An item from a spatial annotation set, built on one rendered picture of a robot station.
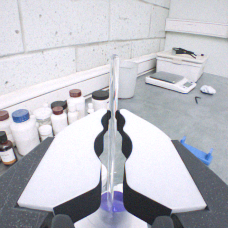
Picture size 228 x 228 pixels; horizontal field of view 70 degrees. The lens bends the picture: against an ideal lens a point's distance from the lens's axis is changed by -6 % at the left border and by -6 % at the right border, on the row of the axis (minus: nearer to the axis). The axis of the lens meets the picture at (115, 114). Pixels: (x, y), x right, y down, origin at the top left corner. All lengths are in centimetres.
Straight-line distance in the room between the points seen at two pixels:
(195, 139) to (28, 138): 49
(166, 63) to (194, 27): 42
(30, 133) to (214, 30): 134
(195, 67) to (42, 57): 87
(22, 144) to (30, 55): 30
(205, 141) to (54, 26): 64
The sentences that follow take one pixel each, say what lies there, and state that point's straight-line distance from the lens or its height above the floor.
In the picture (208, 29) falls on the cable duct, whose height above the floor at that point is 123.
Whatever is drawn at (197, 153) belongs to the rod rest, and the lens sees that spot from 53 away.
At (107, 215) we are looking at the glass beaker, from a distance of 19.
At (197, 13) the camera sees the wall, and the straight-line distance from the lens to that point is 155.
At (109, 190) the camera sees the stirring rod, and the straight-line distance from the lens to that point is 18.
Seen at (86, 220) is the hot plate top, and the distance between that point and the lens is 26.
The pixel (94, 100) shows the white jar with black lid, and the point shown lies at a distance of 64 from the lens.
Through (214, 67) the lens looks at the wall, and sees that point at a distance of 154.
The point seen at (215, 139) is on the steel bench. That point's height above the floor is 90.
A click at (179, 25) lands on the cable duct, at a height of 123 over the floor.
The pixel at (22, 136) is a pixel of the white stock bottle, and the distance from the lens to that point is 47.
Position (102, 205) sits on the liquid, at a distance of 23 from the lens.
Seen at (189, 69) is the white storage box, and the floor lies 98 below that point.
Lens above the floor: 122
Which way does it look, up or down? 29 degrees down
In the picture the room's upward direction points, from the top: 2 degrees clockwise
